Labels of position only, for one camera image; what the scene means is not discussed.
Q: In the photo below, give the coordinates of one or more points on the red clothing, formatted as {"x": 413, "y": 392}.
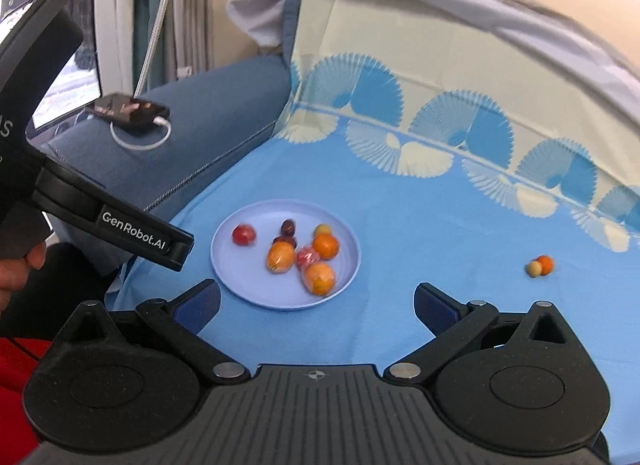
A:
{"x": 15, "y": 395}

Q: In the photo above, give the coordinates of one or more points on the orange mandarin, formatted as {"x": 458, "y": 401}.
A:
{"x": 545, "y": 262}
{"x": 280, "y": 256}
{"x": 320, "y": 278}
{"x": 326, "y": 246}

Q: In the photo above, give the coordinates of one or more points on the white slatted panel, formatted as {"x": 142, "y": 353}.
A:
{"x": 192, "y": 5}

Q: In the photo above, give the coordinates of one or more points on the silver metal tube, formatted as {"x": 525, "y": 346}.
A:
{"x": 154, "y": 35}

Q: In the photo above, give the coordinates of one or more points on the black clothing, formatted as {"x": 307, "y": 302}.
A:
{"x": 60, "y": 295}

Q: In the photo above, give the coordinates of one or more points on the black smartphone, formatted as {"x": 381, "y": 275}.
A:
{"x": 130, "y": 109}

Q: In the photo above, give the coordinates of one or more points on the yellow-green longan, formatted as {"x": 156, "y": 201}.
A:
{"x": 533, "y": 270}
{"x": 323, "y": 229}

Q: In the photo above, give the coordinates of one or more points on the small red apple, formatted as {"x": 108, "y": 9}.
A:
{"x": 308, "y": 257}
{"x": 244, "y": 234}

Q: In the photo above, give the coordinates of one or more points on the person's left hand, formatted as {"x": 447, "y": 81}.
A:
{"x": 15, "y": 280}

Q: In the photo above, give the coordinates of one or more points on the dark red date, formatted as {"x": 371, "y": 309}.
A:
{"x": 285, "y": 241}
{"x": 287, "y": 227}

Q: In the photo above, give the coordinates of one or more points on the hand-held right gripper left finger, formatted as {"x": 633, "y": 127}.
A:
{"x": 200, "y": 305}

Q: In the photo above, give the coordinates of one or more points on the blue fan-print blanket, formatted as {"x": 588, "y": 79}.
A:
{"x": 450, "y": 220}

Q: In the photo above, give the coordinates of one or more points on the blue sofa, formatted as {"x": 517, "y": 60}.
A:
{"x": 225, "y": 110}

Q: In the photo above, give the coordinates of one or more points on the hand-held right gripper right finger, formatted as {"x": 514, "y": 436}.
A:
{"x": 435, "y": 307}

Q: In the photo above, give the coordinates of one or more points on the lavender plastic plate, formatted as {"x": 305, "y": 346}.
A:
{"x": 240, "y": 275}

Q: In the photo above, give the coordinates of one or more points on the white frame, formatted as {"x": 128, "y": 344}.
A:
{"x": 112, "y": 20}

